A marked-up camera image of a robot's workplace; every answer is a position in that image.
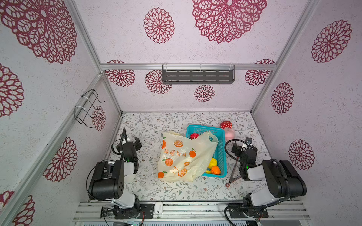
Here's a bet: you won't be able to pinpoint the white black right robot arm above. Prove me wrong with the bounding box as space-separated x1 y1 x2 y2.
224 139 307 224

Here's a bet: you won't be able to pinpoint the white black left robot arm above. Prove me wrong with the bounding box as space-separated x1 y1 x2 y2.
86 137 142 219

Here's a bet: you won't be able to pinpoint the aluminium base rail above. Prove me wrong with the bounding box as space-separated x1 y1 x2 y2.
73 200 311 222

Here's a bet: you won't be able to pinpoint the metal tongs red tips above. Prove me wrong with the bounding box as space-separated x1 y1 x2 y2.
225 161 242 187

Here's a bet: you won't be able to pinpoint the red strawberry toy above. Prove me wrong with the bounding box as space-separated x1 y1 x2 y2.
220 121 232 129

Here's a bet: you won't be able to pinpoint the grey wall shelf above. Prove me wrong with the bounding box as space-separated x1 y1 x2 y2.
161 65 236 85

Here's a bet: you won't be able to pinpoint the yellow lemon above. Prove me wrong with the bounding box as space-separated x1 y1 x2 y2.
208 158 218 170

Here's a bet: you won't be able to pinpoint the small orange tangerine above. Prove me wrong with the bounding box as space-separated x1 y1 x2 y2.
210 166 221 175

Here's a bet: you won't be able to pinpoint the black wire wall rack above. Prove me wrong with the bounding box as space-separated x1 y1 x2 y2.
74 89 106 130

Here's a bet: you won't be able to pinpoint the teal plastic basket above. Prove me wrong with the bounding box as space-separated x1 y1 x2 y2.
186 125 227 178

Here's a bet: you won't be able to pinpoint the orange print plastic bag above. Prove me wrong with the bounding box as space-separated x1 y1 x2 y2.
158 131 219 182

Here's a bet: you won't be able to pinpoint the red apple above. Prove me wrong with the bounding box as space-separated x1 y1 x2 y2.
190 133 199 139

